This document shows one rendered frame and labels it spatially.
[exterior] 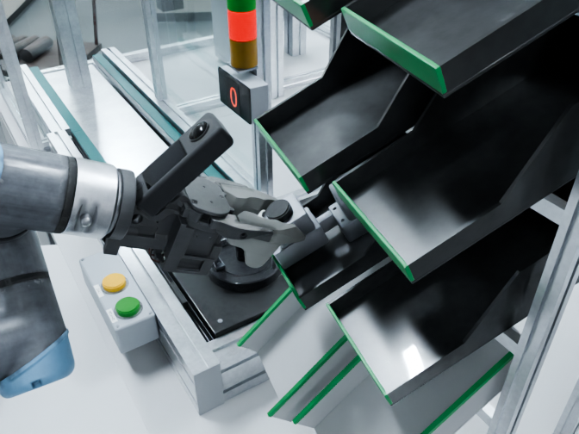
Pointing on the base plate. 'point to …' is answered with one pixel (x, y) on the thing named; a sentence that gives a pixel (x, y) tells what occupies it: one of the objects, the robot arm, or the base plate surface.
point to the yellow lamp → (243, 53)
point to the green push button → (127, 306)
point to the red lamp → (242, 26)
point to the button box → (140, 326)
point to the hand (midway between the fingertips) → (289, 216)
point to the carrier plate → (227, 301)
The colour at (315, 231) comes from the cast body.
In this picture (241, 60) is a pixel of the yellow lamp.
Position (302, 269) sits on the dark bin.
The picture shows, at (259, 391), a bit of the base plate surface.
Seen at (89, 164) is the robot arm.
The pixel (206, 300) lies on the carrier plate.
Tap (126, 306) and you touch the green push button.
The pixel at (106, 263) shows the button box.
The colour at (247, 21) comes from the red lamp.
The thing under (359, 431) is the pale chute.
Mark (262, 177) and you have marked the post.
